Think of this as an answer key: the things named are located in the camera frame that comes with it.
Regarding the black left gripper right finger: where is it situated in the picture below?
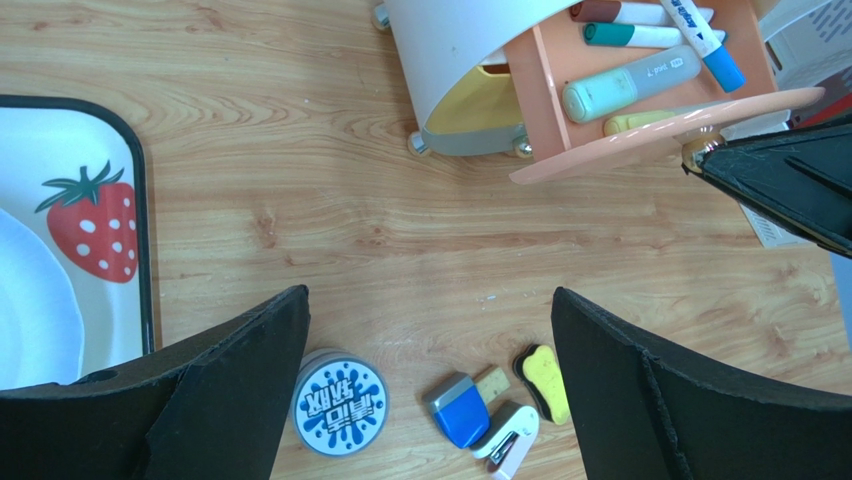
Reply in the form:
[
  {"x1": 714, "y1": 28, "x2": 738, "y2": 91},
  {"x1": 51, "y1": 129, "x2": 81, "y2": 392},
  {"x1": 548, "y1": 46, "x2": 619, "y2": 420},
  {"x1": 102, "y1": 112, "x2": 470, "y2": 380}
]
[{"x1": 551, "y1": 287, "x2": 851, "y2": 479}]

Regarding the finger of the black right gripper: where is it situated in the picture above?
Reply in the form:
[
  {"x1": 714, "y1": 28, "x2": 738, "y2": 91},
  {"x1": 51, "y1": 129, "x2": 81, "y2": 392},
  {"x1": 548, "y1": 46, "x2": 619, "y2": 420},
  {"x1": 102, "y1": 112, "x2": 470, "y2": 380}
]
[{"x1": 682, "y1": 119, "x2": 851, "y2": 258}]

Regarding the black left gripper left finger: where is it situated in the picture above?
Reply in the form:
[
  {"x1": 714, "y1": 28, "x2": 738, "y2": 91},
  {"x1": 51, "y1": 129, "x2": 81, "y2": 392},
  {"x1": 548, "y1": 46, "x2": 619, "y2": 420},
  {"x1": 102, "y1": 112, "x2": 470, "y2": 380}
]
[{"x1": 1, "y1": 285, "x2": 311, "y2": 479}]

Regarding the yellow bone-shaped eraser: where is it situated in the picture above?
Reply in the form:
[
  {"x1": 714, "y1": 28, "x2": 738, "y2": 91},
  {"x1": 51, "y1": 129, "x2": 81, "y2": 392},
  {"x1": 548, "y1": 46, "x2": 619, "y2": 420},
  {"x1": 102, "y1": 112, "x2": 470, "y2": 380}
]
[{"x1": 512, "y1": 344, "x2": 571, "y2": 425}]

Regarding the white blue marker pen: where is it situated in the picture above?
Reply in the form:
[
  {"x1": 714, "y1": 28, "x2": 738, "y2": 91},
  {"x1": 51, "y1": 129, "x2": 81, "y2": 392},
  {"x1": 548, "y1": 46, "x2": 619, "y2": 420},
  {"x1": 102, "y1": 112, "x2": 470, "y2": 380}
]
[{"x1": 660, "y1": 0, "x2": 746, "y2": 93}]

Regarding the white teal marker pen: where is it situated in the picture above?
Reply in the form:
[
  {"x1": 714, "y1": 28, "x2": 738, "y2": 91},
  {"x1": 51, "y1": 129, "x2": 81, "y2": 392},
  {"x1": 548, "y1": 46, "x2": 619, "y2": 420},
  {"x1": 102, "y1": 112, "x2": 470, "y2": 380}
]
[{"x1": 583, "y1": 22, "x2": 687, "y2": 49}]

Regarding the light green pen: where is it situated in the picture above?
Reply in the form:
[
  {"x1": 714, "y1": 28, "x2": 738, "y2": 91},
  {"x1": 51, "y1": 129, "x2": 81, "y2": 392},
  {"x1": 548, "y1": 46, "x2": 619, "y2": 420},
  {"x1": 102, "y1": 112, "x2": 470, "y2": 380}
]
[{"x1": 562, "y1": 45, "x2": 703, "y2": 123}]

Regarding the round drawer storage box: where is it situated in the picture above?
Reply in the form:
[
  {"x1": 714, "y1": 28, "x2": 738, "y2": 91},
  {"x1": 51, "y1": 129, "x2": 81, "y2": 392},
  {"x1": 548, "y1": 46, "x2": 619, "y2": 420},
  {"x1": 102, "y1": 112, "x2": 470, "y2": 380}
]
[{"x1": 372, "y1": 1, "x2": 824, "y2": 184}]

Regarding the white brown marker pen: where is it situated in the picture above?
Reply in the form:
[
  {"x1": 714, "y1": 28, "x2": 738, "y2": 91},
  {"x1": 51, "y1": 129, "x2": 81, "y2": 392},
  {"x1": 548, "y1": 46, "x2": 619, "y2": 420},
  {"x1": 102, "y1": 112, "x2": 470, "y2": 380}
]
[{"x1": 568, "y1": 0, "x2": 675, "y2": 27}]

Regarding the cork stopper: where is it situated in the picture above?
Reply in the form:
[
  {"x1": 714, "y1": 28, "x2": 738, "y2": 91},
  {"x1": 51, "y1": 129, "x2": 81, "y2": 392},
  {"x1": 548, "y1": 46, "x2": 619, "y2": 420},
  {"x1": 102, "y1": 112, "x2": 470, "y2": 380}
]
[{"x1": 474, "y1": 365, "x2": 511, "y2": 405}]

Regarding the blue grey lint roller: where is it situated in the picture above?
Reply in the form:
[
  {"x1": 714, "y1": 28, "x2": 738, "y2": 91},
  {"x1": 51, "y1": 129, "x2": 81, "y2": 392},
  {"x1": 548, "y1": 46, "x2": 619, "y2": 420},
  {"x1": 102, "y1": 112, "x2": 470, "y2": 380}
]
[{"x1": 421, "y1": 372, "x2": 491, "y2": 449}]

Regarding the white paper plate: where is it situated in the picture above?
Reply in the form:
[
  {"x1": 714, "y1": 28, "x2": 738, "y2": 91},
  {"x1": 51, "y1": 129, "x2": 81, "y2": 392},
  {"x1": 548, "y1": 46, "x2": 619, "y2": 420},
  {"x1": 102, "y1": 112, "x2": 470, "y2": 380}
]
[{"x1": 1, "y1": 211, "x2": 85, "y2": 390}]

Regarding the strawberry pattern tray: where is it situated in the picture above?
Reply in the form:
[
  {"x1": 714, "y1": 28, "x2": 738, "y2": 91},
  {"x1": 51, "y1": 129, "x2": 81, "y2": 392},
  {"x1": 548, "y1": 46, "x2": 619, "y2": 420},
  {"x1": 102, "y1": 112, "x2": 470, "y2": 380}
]
[{"x1": 1, "y1": 95, "x2": 155, "y2": 379}]

